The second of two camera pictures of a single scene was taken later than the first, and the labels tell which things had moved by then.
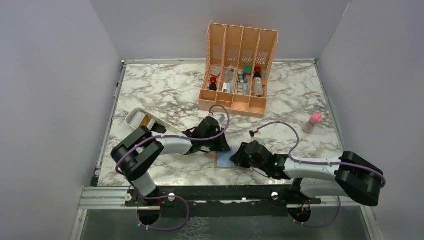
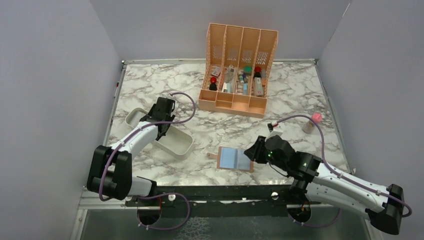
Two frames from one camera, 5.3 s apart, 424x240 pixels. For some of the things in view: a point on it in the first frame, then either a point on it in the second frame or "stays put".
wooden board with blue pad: x=222 y=160 stays put
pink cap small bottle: x=315 y=118 stays put
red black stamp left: x=213 y=86 stays put
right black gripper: x=239 y=157 → x=255 y=152
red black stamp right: x=257 y=74 stays put
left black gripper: x=222 y=145 → x=150 y=113
